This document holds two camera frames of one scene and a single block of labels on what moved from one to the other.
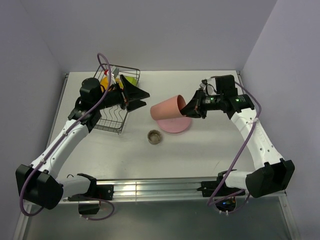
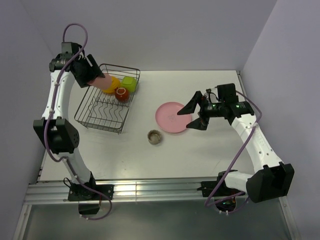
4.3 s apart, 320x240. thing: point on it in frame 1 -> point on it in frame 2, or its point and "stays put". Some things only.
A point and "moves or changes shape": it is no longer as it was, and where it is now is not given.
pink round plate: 175,125 stays put
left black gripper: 130,96 -> 92,75
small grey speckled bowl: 154,137 stays put
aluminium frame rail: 166,188 stays put
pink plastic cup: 168,108 moves or changes shape
